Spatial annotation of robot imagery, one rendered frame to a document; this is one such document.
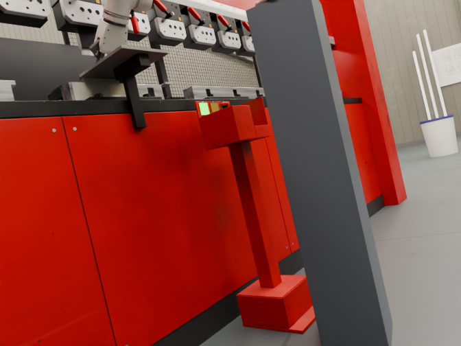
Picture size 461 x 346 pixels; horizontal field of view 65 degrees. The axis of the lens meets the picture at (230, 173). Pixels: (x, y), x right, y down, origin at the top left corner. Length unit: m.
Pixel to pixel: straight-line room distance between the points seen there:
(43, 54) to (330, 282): 1.57
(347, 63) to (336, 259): 2.27
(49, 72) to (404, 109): 10.02
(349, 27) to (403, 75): 8.09
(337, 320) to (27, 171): 0.92
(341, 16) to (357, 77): 0.50
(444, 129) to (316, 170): 5.45
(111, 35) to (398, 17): 10.48
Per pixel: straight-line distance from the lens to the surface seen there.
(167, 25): 1.68
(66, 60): 2.00
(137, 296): 1.21
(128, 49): 1.18
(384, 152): 3.05
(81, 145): 1.14
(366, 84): 3.07
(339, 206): 1.02
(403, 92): 11.15
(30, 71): 1.90
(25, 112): 1.11
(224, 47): 1.94
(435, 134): 6.39
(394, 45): 11.32
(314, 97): 1.01
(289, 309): 1.33
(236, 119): 1.23
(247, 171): 1.30
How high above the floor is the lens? 0.59
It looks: 1 degrees down
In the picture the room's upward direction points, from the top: 13 degrees counter-clockwise
